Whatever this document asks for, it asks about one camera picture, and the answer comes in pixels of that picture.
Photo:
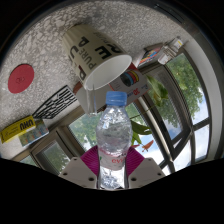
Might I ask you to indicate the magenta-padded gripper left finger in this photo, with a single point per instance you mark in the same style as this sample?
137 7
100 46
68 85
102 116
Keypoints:
78 171

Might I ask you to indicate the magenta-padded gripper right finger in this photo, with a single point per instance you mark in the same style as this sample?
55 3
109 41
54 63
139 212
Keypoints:
145 171

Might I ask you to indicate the clear plastic water bottle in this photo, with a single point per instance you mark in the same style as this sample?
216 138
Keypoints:
114 133

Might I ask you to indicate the dark-framed bay window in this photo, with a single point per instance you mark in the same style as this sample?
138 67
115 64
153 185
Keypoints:
63 131

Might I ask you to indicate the flowering plant in white pot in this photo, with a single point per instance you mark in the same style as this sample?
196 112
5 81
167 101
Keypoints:
87 101

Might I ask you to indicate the black and white patterned mat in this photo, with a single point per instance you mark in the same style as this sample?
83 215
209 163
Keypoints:
55 104

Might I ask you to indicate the long yellow box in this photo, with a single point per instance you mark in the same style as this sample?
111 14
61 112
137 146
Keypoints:
16 129

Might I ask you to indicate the small green leafy plant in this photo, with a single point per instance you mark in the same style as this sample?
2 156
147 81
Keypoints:
158 88

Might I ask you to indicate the red cardboard box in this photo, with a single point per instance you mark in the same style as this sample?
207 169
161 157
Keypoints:
131 83

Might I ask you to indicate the flat round red coaster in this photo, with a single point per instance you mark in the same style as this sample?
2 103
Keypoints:
20 78

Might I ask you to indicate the white paper cup black lettering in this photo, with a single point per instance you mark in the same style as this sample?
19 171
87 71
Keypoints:
90 50

